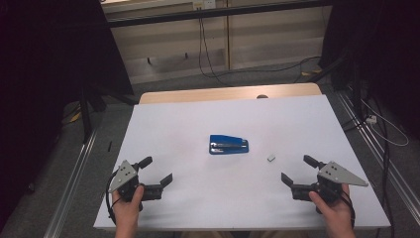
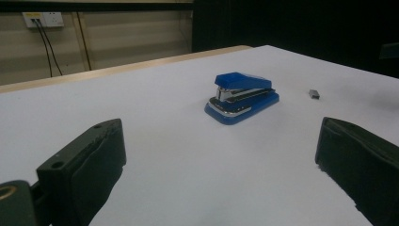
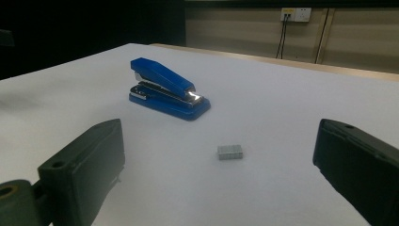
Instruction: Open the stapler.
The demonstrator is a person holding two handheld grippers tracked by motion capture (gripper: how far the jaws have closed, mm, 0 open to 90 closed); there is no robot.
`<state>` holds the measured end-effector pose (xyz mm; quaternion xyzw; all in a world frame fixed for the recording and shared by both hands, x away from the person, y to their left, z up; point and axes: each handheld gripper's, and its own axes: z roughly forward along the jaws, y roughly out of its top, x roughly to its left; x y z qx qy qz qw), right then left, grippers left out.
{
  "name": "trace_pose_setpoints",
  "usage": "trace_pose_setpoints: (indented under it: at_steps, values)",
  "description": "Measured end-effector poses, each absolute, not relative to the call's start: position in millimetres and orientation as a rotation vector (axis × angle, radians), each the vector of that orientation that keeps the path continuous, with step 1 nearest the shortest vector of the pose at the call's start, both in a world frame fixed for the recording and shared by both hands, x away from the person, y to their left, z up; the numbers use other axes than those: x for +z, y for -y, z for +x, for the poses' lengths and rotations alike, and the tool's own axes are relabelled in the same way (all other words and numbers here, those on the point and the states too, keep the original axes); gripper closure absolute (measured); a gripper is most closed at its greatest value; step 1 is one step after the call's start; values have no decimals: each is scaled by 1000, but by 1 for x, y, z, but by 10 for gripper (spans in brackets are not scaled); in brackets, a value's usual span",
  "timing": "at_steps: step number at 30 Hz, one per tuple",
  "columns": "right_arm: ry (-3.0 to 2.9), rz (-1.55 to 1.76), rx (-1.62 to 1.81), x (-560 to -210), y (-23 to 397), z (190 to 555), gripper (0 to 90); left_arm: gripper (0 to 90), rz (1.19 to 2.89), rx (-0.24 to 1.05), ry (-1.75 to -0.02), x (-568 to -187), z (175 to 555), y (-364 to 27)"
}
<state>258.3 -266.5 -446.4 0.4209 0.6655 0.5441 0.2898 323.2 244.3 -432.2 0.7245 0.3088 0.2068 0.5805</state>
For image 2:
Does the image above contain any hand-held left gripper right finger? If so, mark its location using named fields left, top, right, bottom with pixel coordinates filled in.
left=314, top=117, right=399, bottom=226

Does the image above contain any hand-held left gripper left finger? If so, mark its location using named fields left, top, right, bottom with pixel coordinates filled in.
left=36, top=118, right=127, bottom=226

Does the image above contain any blue stapler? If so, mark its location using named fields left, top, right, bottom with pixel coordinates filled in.
left=203, top=72, right=280, bottom=126

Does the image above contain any white table cover sheet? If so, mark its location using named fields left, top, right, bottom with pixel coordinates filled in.
left=0, top=44, right=399, bottom=226

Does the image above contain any black curtain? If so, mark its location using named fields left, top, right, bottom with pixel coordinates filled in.
left=191, top=0, right=399, bottom=79

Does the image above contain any black wall socket cable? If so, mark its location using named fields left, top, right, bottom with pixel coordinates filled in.
left=37, top=19, right=64, bottom=76
left=32, top=19, right=54, bottom=78

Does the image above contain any white wall socket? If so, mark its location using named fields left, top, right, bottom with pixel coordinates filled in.
left=22, top=11, right=65, bottom=29

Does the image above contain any black horizontal wall bar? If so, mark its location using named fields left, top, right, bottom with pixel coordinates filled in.
left=0, top=1, right=194, bottom=14

